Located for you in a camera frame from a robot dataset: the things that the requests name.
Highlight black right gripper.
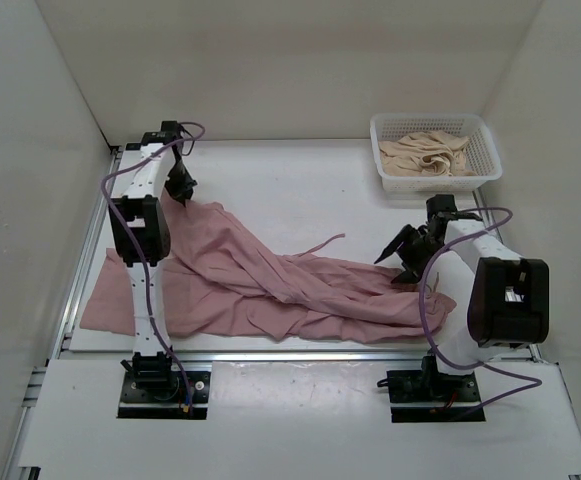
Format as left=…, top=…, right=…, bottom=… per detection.
left=378, top=223, right=451, bottom=284

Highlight pink trousers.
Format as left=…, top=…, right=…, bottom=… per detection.
left=79, top=198, right=459, bottom=344

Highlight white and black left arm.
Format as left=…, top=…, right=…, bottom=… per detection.
left=100, top=138, right=193, bottom=406

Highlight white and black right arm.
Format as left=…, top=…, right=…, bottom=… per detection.
left=377, top=209, right=549, bottom=400

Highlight beige trousers in basket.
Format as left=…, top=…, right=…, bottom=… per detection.
left=378, top=131, right=476, bottom=177

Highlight white perforated plastic basket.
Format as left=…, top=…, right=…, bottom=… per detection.
left=370, top=113, right=503, bottom=194

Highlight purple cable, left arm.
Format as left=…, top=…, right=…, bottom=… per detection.
left=99, top=121, right=206, bottom=396

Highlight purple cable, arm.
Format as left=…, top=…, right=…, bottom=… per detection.
left=418, top=206, right=542, bottom=416
left=99, top=121, right=206, bottom=396

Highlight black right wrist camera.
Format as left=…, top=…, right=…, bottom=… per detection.
left=426, top=194, right=481, bottom=224

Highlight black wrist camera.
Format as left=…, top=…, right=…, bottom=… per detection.
left=426, top=194, right=481, bottom=224
left=141, top=120, right=184, bottom=146

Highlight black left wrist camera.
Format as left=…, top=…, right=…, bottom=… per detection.
left=141, top=120, right=184, bottom=146

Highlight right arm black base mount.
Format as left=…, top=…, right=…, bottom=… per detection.
left=376, top=370, right=486, bottom=424

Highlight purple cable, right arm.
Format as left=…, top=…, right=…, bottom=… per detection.
left=418, top=206, right=542, bottom=416

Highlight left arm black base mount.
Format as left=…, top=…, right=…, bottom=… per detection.
left=117, top=370, right=212, bottom=420

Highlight aluminium frame rail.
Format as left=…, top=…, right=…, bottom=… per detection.
left=0, top=144, right=121, bottom=480

